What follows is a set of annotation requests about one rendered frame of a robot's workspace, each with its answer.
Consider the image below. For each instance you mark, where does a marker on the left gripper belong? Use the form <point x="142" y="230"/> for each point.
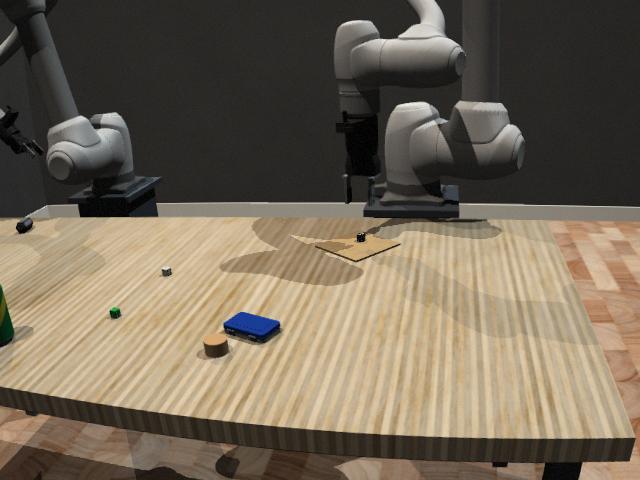
<point x="362" y="147"/>

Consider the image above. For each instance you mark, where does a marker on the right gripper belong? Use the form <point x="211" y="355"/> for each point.
<point x="11" y="135"/>

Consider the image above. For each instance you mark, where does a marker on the green drink can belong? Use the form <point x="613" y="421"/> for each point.
<point x="6" y="327"/>

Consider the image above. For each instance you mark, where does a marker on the blue case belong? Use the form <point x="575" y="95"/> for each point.
<point x="252" y="327"/>

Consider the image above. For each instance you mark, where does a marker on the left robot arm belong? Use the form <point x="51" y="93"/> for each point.
<point x="477" y="143"/>

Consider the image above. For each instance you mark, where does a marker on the brown cylinder with tan top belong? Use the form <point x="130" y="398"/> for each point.
<point x="216" y="345"/>

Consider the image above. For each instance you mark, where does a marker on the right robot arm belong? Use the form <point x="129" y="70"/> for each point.
<point x="76" y="154"/>

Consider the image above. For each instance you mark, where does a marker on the tan square mat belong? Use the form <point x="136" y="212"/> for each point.
<point x="348" y="247"/>

